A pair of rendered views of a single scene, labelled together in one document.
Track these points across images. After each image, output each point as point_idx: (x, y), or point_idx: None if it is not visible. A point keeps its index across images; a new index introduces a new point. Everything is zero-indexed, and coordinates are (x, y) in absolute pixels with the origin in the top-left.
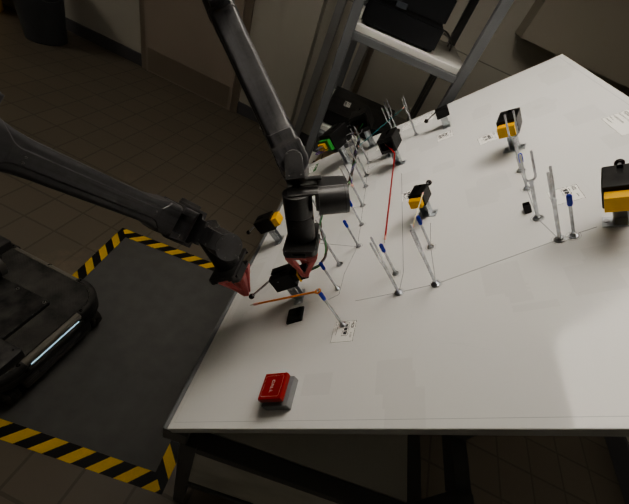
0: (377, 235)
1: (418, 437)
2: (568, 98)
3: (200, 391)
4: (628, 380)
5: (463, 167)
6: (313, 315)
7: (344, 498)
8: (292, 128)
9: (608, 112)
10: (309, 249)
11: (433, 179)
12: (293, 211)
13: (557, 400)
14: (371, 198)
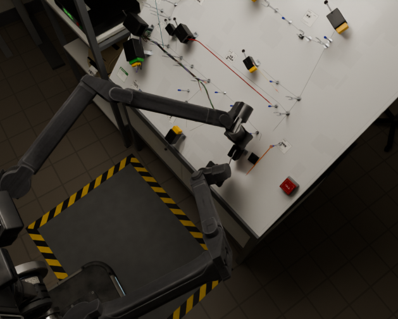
0: (242, 93)
1: None
2: None
3: (253, 217)
4: (383, 89)
5: (242, 21)
6: (261, 151)
7: (316, 184)
8: (210, 109)
9: None
10: (250, 137)
11: (232, 39)
12: (238, 134)
13: (371, 109)
14: (207, 73)
